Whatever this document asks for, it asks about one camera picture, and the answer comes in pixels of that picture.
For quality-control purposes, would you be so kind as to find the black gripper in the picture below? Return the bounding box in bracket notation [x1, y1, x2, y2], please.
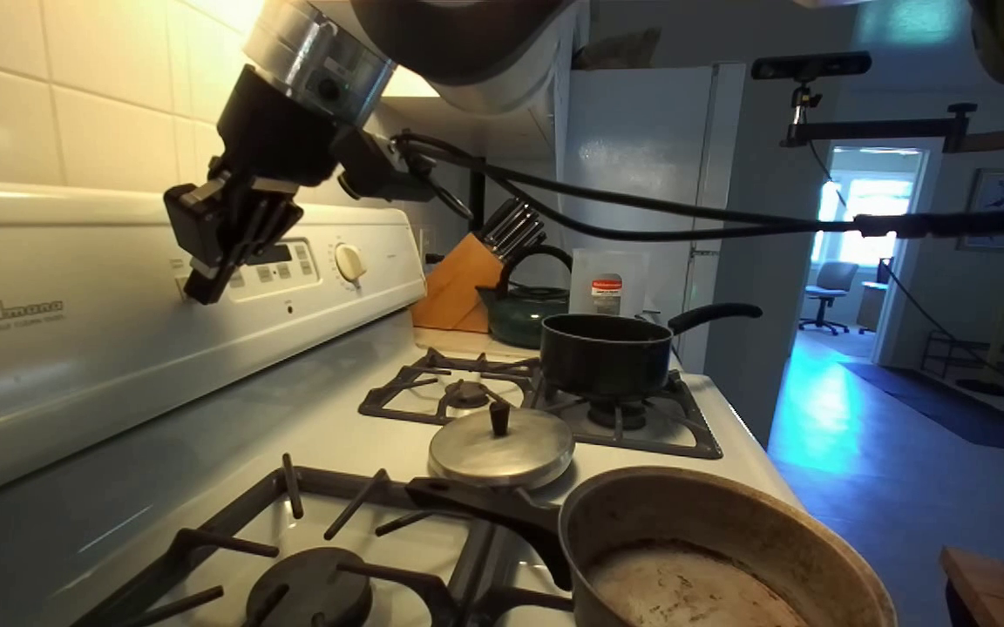
[164, 62, 343, 307]

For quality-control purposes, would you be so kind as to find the stove clock control panel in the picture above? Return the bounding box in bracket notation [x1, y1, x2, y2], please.
[226, 235, 324, 299]

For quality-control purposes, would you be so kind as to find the cream round stove knob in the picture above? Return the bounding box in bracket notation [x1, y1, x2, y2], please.
[330, 241, 369, 289]

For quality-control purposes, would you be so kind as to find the white gas stove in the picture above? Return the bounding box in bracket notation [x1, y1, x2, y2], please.
[0, 177, 802, 627]

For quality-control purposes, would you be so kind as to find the wooden knife block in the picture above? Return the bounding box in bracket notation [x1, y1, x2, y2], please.
[413, 197, 550, 339]

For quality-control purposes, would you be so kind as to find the black round burner cap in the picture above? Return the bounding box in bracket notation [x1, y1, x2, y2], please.
[241, 548, 377, 627]
[441, 375, 494, 411]

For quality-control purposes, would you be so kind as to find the dark green kettle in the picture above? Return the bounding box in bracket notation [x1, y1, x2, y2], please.
[478, 242, 575, 349]

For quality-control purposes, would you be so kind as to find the silver pot lid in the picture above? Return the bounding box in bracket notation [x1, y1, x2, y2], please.
[425, 398, 580, 490]

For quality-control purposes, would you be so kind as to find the jar with red lid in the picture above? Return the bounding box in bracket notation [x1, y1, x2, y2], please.
[585, 273, 628, 320]

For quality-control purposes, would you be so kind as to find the white refrigerator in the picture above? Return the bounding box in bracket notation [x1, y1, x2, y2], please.
[557, 62, 751, 375]

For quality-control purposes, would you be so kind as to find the tan worn metal pot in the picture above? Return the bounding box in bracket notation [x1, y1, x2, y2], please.
[555, 463, 903, 627]

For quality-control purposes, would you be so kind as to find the office chair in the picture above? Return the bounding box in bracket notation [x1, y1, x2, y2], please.
[802, 259, 862, 339]

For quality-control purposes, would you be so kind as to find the dark floor rug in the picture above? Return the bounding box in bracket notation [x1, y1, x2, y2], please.
[844, 357, 1004, 448]

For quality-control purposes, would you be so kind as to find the black metal rack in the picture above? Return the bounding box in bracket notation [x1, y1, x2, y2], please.
[916, 327, 1004, 404]

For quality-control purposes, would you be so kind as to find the wooden platform board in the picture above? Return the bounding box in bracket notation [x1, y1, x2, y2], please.
[937, 544, 1004, 627]

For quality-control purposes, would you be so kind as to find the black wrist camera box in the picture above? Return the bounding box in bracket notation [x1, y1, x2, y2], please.
[330, 125, 435, 202]

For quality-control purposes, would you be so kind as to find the black saucepan with handle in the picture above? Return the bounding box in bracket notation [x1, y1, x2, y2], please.
[536, 299, 764, 408]

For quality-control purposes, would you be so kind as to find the black cable bundle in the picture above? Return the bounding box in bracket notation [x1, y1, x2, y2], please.
[393, 130, 1004, 242]

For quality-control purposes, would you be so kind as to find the black stereo camera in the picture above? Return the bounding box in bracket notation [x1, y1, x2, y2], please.
[751, 48, 875, 82]

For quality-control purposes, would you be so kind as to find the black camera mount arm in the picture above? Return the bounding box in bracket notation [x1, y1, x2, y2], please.
[780, 80, 982, 154]

